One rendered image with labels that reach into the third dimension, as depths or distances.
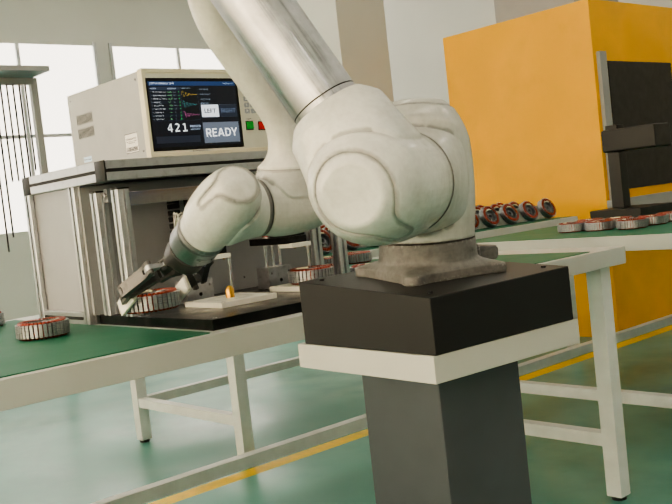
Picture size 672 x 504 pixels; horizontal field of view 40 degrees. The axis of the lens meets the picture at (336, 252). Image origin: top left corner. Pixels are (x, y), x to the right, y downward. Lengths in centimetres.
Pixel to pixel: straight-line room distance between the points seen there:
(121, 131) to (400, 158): 119
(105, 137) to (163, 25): 749
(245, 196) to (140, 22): 821
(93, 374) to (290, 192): 46
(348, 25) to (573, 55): 155
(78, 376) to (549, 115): 440
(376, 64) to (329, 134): 517
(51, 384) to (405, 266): 62
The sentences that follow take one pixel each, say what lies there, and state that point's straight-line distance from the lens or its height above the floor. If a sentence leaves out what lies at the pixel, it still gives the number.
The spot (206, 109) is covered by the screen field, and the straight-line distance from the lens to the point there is 225.
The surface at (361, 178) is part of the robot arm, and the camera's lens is 116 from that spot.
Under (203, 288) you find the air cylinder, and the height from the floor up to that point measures 80.
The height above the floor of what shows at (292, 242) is 88.
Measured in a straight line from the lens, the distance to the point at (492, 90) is 594.
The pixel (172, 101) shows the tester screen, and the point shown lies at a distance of 220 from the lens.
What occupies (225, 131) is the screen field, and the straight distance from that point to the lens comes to 227.
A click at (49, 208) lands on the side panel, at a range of 235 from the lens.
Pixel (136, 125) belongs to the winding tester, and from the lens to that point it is 220.
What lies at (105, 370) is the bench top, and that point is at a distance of 164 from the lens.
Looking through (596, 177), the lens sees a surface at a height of 94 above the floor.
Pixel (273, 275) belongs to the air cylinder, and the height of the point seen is 80.
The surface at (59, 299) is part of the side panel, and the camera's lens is 237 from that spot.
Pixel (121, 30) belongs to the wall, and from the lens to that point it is 954.
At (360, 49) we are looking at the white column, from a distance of 630.
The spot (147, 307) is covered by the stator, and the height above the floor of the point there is 81.
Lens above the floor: 97
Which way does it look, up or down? 3 degrees down
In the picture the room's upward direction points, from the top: 6 degrees counter-clockwise
